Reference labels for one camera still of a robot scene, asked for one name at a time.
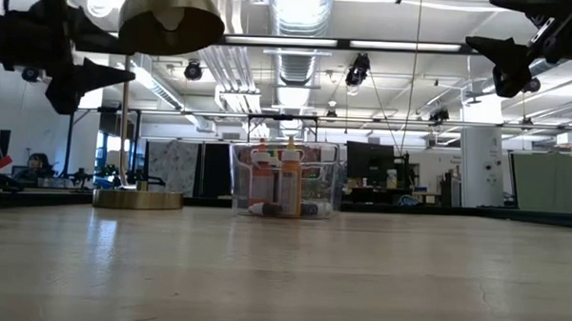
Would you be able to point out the black overhead camera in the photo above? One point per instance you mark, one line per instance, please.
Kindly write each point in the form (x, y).
(358, 70)

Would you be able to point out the small purple food coloring bottle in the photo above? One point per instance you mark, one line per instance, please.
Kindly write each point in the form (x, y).
(315, 209)

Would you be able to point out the large red-orange food coloring bottle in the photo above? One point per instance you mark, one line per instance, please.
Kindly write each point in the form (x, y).
(261, 179)

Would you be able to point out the silver ventilation duct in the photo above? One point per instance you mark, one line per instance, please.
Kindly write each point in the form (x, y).
(298, 8)

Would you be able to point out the dark storage cabinet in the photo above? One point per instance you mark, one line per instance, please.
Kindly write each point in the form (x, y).
(449, 190)

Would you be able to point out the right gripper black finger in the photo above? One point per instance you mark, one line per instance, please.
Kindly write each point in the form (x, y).
(544, 5)
(509, 54)

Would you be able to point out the dark office desk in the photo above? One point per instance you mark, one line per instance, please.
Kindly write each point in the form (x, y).
(375, 194)

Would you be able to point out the black panel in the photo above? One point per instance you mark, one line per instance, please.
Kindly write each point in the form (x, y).
(216, 170)

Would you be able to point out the brass dome table lamp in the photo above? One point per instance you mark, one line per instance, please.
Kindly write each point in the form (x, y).
(172, 18)

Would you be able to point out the grey horizontal pipe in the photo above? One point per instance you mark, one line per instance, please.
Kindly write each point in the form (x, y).
(387, 121)

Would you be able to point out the white LED light bar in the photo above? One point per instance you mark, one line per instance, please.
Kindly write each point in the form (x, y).
(404, 45)
(280, 41)

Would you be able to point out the grey-green partition panel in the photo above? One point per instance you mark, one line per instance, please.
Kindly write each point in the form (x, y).
(557, 184)

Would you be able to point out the person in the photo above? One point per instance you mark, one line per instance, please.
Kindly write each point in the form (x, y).
(38, 161)

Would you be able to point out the black overhead rig beam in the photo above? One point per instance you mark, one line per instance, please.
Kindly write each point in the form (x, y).
(343, 43)

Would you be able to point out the clear plastic bin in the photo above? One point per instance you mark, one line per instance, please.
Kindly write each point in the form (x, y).
(237, 178)

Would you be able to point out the white building column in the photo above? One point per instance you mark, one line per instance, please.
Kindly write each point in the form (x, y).
(482, 153)

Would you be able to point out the black ceiling spotlight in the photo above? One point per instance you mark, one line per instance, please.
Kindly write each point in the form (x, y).
(193, 71)
(31, 74)

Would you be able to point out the black aluminium table frame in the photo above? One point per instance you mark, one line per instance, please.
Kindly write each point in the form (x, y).
(456, 213)

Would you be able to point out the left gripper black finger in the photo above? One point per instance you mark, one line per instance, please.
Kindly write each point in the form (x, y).
(92, 39)
(88, 77)

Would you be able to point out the blue and white round object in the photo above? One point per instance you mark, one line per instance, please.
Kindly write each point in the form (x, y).
(408, 201)

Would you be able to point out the patterned white board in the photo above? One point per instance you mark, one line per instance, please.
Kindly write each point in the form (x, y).
(171, 166)

